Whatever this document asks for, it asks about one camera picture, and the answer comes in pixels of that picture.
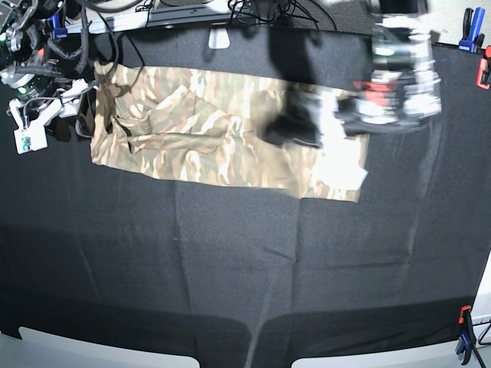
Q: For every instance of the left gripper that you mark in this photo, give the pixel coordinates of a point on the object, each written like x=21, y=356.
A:
x=308, y=120

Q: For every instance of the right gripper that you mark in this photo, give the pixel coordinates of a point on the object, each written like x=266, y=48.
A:
x=35, y=115

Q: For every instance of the camouflage t-shirt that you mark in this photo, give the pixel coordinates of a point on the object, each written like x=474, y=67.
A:
x=203, y=126

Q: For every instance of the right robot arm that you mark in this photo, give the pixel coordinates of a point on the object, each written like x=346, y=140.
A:
x=44, y=52

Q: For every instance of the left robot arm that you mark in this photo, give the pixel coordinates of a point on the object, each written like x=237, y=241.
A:
x=400, y=96

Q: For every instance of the blue clamp top left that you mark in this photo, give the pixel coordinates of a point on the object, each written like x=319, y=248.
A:
x=56, y=24

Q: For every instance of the white tape patch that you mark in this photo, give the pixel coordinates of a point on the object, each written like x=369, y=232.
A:
x=219, y=39

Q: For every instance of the black table cloth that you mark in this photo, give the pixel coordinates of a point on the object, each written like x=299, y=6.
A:
x=252, y=277

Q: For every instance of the blue clamp top right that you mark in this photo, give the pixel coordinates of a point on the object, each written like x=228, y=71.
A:
x=472, y=39

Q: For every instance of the orange clamp far right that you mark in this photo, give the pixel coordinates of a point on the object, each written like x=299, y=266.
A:
x=483, y=75

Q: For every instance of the orange blue clamp near right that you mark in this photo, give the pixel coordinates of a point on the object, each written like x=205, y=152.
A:
x=467, y=339

